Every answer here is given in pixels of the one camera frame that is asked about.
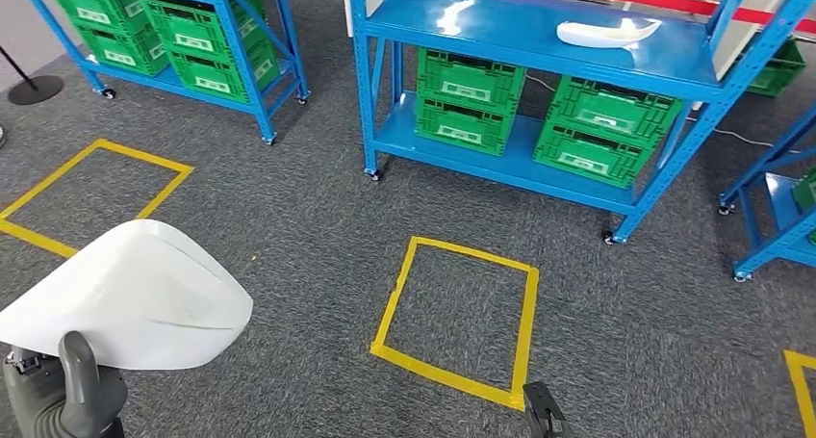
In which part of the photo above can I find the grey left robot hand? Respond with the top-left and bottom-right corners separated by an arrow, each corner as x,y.
3,330 -> 129,426

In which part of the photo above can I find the white plastic shell part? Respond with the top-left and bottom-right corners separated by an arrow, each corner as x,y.
0,219 -> 254,372
556,16 -> 663,50

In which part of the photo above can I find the blue metal shelf rack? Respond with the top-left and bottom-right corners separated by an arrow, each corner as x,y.
718,103 -> 816,283
13,0 -> 312,146
346,0 -> 816,245

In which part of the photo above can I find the black robot body part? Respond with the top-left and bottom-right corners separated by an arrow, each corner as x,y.
523,381 -> 571,438

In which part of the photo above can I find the barrier stanchion base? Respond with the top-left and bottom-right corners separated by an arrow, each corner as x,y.
0,42 -> 65,107

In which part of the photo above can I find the white panel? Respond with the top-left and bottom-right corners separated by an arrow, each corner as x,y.
710,0 -> 798,83

